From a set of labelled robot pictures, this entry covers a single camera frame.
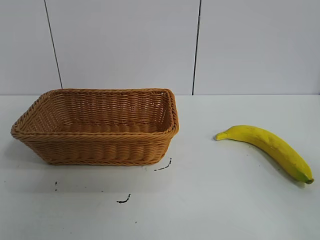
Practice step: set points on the yellow banana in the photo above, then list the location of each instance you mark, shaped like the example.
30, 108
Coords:
275, 147

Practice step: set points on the woven wicker basket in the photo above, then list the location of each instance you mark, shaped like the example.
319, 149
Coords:
100, 147

